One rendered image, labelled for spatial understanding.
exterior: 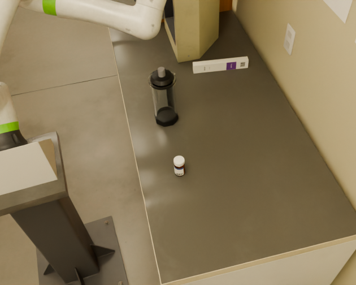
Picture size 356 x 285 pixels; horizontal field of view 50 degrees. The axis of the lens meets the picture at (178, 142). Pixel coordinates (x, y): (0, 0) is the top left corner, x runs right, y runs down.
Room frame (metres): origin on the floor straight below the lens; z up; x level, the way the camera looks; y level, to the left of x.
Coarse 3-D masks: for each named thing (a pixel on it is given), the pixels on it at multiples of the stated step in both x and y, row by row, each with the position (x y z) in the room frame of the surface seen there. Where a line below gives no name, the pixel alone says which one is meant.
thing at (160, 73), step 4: (160, 68) 1.13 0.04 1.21; (164, 68) 1.13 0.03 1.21; (156, 72) 1.14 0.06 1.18; (160, 72) 1.11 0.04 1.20; (164, 72) 1.12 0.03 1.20; (168, 72) 1.14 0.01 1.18; (152, 76) 1.12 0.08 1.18; (156, 76) 1.12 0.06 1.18; (160, 76) 1.11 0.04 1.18; (164, 76) 1.11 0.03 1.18; (168, 76) 1.11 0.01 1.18; (172, 76) 1.12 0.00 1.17; (152, 80) 1.11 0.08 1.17; (156, 80) 1.10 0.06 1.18; (160, 80) 1.09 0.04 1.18; (164, 80) 1.09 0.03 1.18; (168, 80) 1.09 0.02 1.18; (172, 80) 1.10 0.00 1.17; (156, 84) 1.09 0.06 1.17; (160, 84) 1.08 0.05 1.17; (164, 84) 1.08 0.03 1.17
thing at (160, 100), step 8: (152, 72) 1.16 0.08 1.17; (152, 88) 1.10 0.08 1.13; (168, 88) 1.08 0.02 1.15; (160, 96) 1.08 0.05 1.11; (168, 96) 1.08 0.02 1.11; (160, 104) 1.08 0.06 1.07; (168, 104) 1.08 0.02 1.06; (160, 112) 1.08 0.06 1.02; (168, 112) 1.08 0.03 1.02; (176, 112) 1.11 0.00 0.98; (160, 120) 1.09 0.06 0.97; (168, 120) 1.08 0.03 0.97
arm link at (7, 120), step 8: (0, 88) 1.03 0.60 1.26; (0, 96) 0.99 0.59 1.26; (8, 96) 1.04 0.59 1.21; (0, 104) 0.97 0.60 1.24; (8, 104) 1.01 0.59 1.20; (0, 112) 0.97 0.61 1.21; (8, 112) 0.99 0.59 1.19; (0, 120) 0.95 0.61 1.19; (8, 120) 0.96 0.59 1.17; (16, 120) 0.98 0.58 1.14; (0, 128) 0.93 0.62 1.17; (8, 128) 0.94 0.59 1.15; (16, 128) 0.96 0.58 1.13
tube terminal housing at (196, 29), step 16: (176, 0) 1.49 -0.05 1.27; (192, 0) 1.50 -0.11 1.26; (208, 0) 1.58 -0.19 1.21; (176, 16) 1.49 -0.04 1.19; (192, 16) 1.50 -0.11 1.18; (208, 16) 1.58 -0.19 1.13; (176, 32) 1.49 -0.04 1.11; (192, 32) 1.50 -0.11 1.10; (208, 32) 1.58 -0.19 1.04; (176, 48) 1.50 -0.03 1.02; (192, 48) 1.50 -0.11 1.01; (208, 48) 1.58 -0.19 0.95
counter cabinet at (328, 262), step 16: (304, 256) 0.50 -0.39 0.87; (320, 256) 0.51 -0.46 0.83; (336, 256) 0.52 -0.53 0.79; (240, 272) 0.46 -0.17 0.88; (256, 272) 0.47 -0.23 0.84; (272, 272) 0.48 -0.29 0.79; (288, 272) 0.49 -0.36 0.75; (304, 272) 0.50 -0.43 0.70; (320, 272) 0.52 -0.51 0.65; (336, 272) 0.53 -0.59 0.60
